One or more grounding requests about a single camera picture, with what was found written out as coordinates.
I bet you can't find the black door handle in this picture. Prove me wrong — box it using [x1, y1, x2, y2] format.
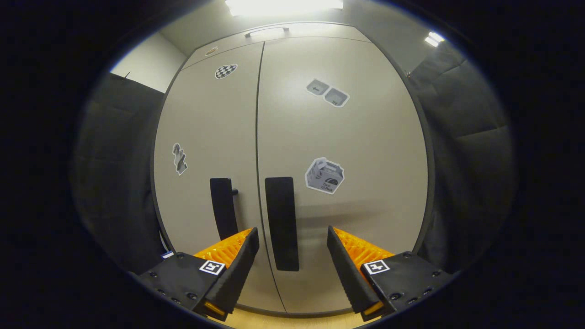
[210, 178, 239, 241]
[265, 177, 300, 272]

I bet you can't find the cabinet door with checkered sticker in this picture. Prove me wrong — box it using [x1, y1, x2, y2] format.
[153, 42, 286, 313]

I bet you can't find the grey double-door shoe cabinet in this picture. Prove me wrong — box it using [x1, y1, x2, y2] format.
[150, 21, 436, 318]

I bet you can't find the large ceiling light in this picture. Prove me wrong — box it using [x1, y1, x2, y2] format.
[224, 0, 344, 17]

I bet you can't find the grey cabinet drawer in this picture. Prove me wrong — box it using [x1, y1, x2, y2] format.
[182, 22, 372, 69]

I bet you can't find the black backdrop cloth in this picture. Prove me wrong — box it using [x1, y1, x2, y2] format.
[71, 41, 519, 275]

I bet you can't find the metal drawer handle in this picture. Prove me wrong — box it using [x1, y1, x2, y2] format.
[244, 26, 290, 38]

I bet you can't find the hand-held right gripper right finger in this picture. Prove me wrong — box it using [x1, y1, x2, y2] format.
[327, 226, 457, 322]

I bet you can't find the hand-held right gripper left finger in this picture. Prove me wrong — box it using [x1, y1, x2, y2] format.
[129, 227, 260, 322]

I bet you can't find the cabinet door with box sticker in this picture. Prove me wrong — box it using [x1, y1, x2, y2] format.
[256, 37, 429, 315]

